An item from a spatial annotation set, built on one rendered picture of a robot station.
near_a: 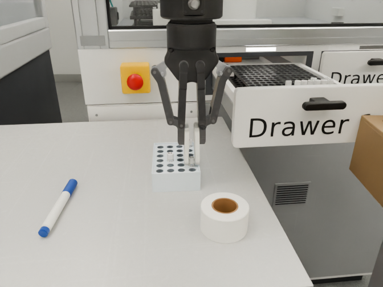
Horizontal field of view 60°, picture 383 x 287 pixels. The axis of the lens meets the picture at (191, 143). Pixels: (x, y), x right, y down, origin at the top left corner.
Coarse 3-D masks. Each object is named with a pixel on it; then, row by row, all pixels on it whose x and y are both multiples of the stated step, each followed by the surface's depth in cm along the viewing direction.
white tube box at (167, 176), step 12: (156, 144) 67; (168, 144) 67; (192, 144) 67; (156, 156) 63; (180, 156) 64; (156, 168) 58; (168, 168) 58; (180, 168) 59; (192, 168) 59; (156, 180) 57; (168, 180) 57; (180, 180) 57; (192, 180) 57
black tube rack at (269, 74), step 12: (240, 72) 80; (252, 72) 80; (264, 72) 79; (276, 72) 79; (288, 72) 79; (300, 72) 79; (240, 84) 81; (252, 84) 69; (264, 84) 70; (276, 84) 70
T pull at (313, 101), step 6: (306, 102) 55; (312, 102) 55; (318, 102) 55; (324, 102) 55; (330, 102) 55; (336, 102) 55; (342, 102) 55; (306, 108) 55; (312, 108) 55; (318, 108) 55; (324, 108) 55; (330, 108) 55; (336, 108) 55; (342, 108) 55
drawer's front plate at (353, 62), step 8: (328, 56) 88; (336, 56) 88; (344, 56) 89; (352, 56) 89; (360, 56) 89; (368, 56) 89; (376, 56) 90; (320, 64) 90; (328, 64) 89; (336, 64) 89; (344, 64) 90; (352, 64) 90; (360, 64) 90; (320, 72) 90; (328, 72) 90; (344, 72) 91; (352, 72) 91; (360, 72) 91; (368, 72) 91; (376, 72) 92; (336, 80) 91; (360, 80) 92; (368, 80) 92; (376, 80) 93
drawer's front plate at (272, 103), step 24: (240, 96) 56; (264, 96) 57; (288, 96) 57; (312, 96) 58; (336, 96) 58; (360, 96) 59; (240, 120) 58; (264, 120) 59; (288, 120) 59; (312, 120) 60; (336, 120) 60; (240, 144) 60; (264, 144) 61; (288, 144) 61
